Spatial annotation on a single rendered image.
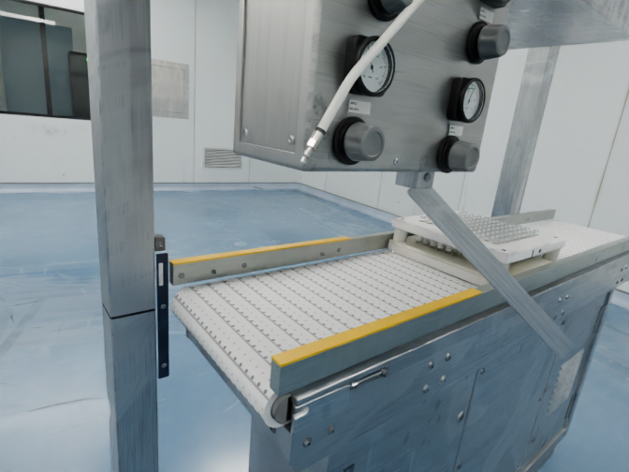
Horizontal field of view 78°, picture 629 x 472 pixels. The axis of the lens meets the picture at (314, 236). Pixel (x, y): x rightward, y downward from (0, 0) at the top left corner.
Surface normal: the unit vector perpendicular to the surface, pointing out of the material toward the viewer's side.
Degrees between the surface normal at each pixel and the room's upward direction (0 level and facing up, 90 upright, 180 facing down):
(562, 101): 90
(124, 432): 90
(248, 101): 90
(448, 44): 90
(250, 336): 0
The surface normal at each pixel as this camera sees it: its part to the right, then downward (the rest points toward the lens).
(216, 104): 0.55, 0.28
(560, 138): -0.83, 0.07
